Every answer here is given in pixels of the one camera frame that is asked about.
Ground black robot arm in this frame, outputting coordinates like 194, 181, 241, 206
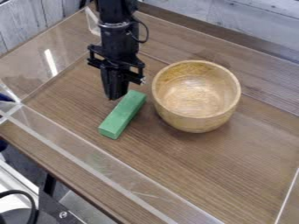
88, 0, 150, 101

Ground grey metal base plate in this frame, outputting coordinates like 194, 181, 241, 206
38, 191, 118, 224

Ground black table leg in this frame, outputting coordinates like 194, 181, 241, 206
43, 174, 56, 196

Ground brown wooden bowl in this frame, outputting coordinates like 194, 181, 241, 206
152, 59, 242, 133

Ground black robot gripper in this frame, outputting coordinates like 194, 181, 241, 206
86, 43, 147, 102

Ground black cable loop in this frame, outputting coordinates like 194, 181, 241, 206
0, 189, 40, 224

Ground green rectangular block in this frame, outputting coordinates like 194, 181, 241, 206
98, 90, 146, 140

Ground clear acrylic tray walls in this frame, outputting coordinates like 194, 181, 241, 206
0, 5, 299, 224

